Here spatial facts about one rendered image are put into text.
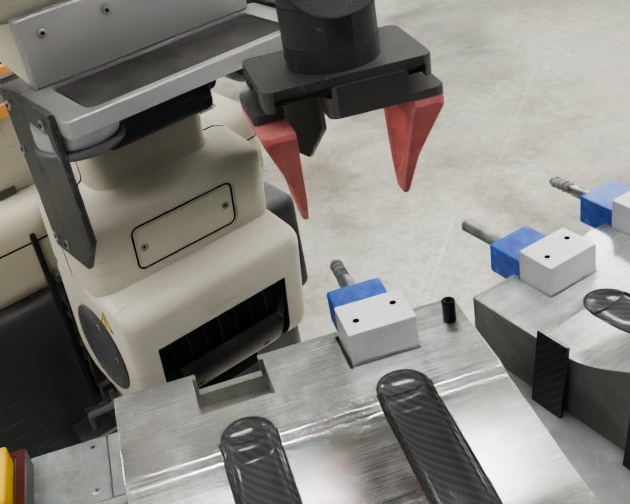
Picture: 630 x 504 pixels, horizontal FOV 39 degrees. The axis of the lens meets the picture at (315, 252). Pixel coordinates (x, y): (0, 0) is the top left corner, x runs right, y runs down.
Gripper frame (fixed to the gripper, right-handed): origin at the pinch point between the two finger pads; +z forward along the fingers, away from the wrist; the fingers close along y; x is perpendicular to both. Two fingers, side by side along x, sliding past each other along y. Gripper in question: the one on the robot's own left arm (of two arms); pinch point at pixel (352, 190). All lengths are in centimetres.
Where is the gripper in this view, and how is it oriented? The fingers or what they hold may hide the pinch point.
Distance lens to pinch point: 58.1
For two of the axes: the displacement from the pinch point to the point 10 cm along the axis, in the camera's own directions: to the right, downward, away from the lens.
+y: 9.5, -2.6, 1.5
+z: 1.5, 8.4, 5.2
